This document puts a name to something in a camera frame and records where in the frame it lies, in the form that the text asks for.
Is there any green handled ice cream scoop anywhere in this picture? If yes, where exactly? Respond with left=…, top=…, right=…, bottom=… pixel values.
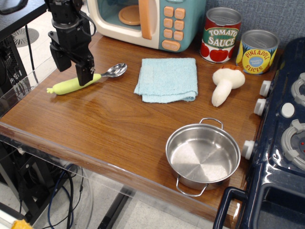
left=46, top=63, right=127, bottom=95

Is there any white plush mushroom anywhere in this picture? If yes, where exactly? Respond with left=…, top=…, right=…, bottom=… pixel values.
left=212, top=64, right=245, bottom=107

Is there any black braided cable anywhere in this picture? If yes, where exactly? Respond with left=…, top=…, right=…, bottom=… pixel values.
left=0, top=0, right=29, bottom=15

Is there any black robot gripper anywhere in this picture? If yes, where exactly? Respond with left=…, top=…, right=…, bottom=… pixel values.
left=48, top=20, right=94, bottom=86

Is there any dark blue toy stove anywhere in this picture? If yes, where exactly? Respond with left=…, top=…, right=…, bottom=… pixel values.
left=213, top=38, right=305, bottom=229

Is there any black table leg frame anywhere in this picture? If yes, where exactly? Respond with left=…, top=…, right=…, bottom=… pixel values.
left=97, top=187, right=134, bottom=229

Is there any black computer tower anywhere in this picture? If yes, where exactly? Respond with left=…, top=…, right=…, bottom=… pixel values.
left=0, top=35, right=27, bottom=96

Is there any blue floor cable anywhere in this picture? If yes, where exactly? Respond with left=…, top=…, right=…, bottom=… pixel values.
left=47, top=164, right=84, bottom=229

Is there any clear acrylic table guard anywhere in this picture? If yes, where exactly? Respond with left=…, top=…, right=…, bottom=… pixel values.
left=0, top=23, right=134, bottom=198

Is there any teal toy microwave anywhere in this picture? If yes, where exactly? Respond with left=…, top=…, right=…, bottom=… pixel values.
left=87, top=0, right=206, bottom=52

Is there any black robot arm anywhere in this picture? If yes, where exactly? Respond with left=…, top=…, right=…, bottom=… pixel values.
left=45, top=0, right=95, bottom=86

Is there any tomato sauce can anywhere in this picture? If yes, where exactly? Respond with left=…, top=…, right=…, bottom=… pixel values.
left=200, top=7, right=242, bottom=63

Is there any light blue folded cloth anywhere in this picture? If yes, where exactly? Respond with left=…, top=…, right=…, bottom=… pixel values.
left=134, top=58, right=198, bottom=104

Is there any stainless steel pot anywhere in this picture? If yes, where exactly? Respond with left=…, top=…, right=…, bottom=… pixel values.
left=165, top=118, right=241, bottom=197

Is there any pineapple slices can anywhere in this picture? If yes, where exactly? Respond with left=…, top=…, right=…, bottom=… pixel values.
left=235, top=30, right=280, bottom=75

